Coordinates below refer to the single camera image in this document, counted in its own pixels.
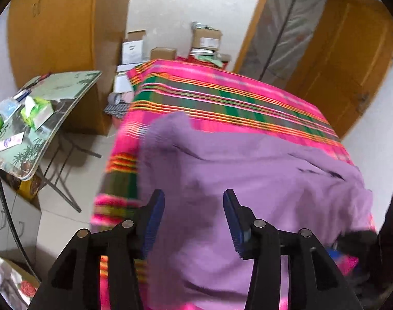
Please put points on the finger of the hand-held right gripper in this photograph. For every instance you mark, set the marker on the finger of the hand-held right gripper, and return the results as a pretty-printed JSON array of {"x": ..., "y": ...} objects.
[{"x": 358, "y": 240}]

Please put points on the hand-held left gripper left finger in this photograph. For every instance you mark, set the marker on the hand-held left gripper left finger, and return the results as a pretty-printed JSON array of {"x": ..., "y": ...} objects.
[{"x": 154, "y": 222}]

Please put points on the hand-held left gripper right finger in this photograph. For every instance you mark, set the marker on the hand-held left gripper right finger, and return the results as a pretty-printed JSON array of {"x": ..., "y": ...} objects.
[{"x": 233, "y": 222}]

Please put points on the purple fleece cloth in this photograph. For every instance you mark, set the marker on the purple fleece cloth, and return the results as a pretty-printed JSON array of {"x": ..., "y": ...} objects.
[{"x": 248, "y": 168}]

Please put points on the pink green plaid bed sheet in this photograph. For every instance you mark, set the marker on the pink green plaid bed sheet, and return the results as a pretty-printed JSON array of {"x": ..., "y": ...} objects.
[{"x": 215, "y": 80}]

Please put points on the white flat box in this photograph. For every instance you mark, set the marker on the white flat box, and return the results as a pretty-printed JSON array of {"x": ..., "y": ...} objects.
[{"x": 122, "y": 82}]

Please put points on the floral printed cloth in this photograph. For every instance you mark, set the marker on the floral printed cloth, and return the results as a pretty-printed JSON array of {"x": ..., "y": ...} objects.
[{"x": 22, "y": 290}]

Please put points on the green tissue box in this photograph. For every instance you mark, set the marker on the green tissue box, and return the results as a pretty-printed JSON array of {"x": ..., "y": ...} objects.
[{"x": 38, "y": 113}]

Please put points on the white carton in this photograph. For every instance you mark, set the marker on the white carton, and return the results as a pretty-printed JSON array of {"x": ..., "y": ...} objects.
[{"x": 10, "y": 142}]

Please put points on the folding table with printed top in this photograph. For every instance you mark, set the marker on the folding table with printed top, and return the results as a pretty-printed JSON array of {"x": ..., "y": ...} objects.
[{"x": 64, "y": 84}]

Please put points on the red gift bag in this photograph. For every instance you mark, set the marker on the red gift bag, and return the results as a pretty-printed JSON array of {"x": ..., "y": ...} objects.
[{"x": 183, "y": 58}]

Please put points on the small brown cardboard box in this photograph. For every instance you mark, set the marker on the small brown cardboard box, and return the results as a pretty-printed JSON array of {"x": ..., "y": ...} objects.
[{"x": 162, "y": 54}]

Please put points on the white cardboard box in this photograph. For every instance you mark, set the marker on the white cardboard box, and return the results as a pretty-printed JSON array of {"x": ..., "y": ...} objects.
[{"x": 131, "y": 51}]

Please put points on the red black pen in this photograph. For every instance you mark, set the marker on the red black pen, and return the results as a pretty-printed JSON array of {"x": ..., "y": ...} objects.
[{"x": 41, "y": 79}]

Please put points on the wooden door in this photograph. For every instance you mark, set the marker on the wooden door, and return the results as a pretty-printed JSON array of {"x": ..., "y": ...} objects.
[{"x": 345, "y": 55}]

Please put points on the labelled brown cardboard box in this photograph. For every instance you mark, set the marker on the labelled brown cardboard box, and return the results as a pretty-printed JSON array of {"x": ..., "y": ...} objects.
[{"x": 206, "y": 40}]

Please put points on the clear plastic packet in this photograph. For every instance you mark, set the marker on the clear plastic packet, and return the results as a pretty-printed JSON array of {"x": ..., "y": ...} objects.
[{"x": 7, "y": 108}]

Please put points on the black curtain zipper strip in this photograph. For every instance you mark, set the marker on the black curtain zipper strip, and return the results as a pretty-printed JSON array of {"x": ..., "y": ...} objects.
[{"x": 283, "y": 25}]

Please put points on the clear plastic door curtain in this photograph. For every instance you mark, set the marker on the clear plastic door curtain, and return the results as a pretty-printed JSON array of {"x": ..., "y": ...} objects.
[{"x": 306, "y": 22}]

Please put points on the wooden wardrobe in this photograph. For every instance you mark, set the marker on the wooden wardrobe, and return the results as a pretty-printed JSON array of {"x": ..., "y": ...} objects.
[{"x": 54, "y": 22}]

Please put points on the wooden door frame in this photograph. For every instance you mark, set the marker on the wooden door frame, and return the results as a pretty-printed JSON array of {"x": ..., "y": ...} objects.
[{"x": 254, "y": 22}]

